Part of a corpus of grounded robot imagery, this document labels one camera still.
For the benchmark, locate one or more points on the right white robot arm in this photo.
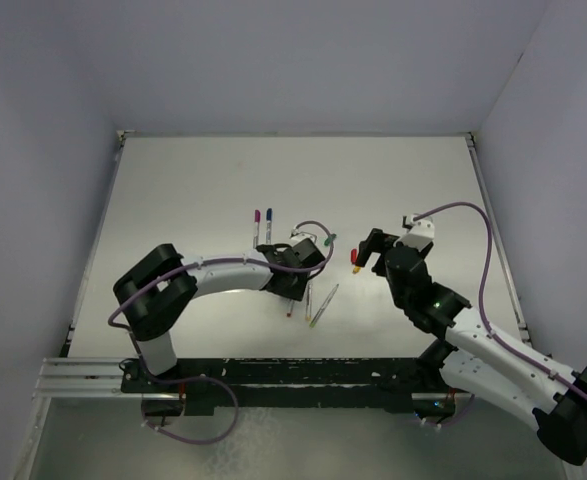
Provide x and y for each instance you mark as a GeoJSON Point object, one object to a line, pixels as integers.
{"type": "Point", "coordinates": [473, 355]}

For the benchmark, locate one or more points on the purple pen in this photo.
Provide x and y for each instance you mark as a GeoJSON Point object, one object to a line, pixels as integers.
{"type": "Point", "coordinates": [256, 228]}

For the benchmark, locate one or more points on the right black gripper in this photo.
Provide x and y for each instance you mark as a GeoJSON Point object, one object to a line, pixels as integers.
{"type": "Point", "coordinates": [373, 244]}

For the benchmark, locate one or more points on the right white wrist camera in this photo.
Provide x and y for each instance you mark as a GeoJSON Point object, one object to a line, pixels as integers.
{"type": "Point", "coordinates": [418, 234]}

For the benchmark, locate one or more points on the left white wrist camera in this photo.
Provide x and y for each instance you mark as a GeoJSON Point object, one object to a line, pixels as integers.
{"type": "Point", "coordinates": [298, 235]}

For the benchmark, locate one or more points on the yellow pen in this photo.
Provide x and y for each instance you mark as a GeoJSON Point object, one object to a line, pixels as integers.
{"type": "Point", "coordinates": [308, 301]}

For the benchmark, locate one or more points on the green pen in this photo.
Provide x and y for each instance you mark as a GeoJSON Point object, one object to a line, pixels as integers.
{"type": "Point", "coordinates": [323, 307]}

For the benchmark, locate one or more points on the green pen cap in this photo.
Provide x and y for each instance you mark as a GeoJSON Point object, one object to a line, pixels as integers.
{"type": "Point", "coordinates": [329, 239]}

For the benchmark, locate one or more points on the red pen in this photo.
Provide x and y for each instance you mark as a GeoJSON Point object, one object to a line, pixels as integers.
{"type": "Point", "coordinates": [290, 308]}

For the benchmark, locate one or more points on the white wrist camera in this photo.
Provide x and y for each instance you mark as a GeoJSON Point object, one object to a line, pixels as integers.
{"type": "Point", "coordinates": [298, 235]}
{"type": "Point", "coordinates": [418, 234]}

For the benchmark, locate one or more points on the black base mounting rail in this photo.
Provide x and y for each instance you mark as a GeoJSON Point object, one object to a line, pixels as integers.
{"type": "Point", "coordinates": [394, 385]}

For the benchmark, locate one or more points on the blue pen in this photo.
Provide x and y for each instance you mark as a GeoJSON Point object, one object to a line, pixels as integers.
{"type": "Point", "coordinates": [268, 233]}

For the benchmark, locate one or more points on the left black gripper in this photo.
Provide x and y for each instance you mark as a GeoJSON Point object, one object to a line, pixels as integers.
{"type": "Point", "coordinates": [296, 292]}

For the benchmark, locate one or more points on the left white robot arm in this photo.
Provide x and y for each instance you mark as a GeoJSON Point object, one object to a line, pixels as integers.
{"type": "Point", "coordinates": [154, 293]}

